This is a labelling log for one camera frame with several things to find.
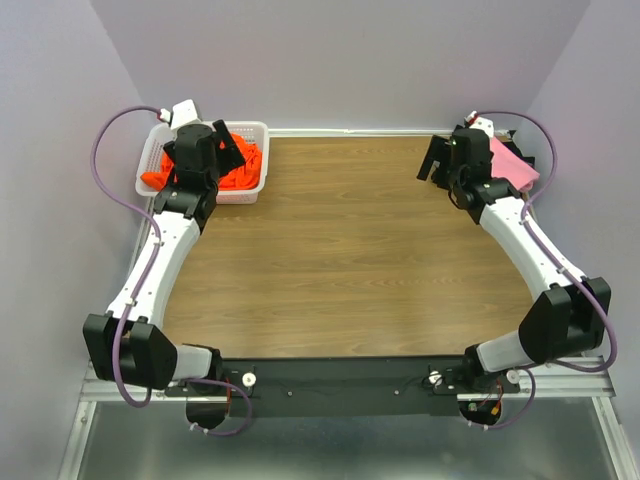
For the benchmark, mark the aluminium frame rail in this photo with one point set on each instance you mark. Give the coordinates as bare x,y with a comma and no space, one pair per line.
560,425

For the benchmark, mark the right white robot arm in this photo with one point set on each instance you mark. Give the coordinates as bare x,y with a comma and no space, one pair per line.
566,317

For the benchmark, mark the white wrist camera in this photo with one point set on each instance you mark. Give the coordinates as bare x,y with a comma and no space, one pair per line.
182,114
475,121

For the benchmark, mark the white plastic basket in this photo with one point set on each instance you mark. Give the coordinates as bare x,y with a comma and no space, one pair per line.
253,132

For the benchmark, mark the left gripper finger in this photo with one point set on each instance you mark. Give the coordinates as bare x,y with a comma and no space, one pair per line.
229,158
222,135

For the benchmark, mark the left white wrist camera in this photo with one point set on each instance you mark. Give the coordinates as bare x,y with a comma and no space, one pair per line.
182,114

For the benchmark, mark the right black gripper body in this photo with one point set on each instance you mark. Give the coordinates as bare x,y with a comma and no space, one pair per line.
460,179

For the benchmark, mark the pink folded t-shirt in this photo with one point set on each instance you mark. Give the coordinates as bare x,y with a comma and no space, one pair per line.
505,164

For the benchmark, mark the orange t-shirt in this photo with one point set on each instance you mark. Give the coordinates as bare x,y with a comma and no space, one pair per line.
242,178

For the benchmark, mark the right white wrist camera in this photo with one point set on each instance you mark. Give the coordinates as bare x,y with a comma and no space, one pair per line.
475,121

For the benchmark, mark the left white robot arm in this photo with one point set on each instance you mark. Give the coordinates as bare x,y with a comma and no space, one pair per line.
126,344

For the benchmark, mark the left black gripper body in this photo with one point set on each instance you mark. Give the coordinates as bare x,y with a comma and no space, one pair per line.
213,182

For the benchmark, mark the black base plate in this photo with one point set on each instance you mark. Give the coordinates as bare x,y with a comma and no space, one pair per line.
341,387

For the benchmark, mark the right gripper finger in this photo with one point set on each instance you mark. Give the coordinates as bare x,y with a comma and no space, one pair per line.
441,173
439,149

